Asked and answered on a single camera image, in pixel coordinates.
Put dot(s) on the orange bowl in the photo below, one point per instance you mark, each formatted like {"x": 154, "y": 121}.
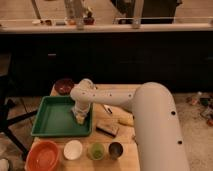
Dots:
{"x": 43, "y": 156}

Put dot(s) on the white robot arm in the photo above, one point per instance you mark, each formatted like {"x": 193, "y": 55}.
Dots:
{"x": 159, "y": 139}

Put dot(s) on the dark purple bowl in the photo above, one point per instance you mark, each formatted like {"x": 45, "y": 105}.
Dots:
{"x": 63, "y": 86}

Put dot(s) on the small metal cup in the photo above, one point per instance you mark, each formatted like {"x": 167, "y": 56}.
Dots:
{"x": 115, "y": 150}

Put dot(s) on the dark counter cabinet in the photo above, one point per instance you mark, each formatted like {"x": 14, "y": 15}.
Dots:
{"x": 180, "y": 60}

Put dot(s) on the black office chair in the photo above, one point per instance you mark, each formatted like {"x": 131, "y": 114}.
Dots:
{"x": 5, "y": 106}

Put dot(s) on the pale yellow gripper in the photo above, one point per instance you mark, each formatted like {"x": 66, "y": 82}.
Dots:
{"x": 80, "y": 115}

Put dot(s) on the white small bowl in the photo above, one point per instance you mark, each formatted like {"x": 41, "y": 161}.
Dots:
{"x": 73, "y": 150}

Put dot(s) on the light green cup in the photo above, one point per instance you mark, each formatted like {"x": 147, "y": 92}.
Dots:
{"x": 96, "y": 151}

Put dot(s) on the wooden block brush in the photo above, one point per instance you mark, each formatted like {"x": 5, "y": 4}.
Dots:
{"x": 108, "y": 128}

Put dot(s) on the green plastic tray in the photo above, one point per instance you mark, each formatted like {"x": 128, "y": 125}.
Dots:
{"x": 56, "y": 119}

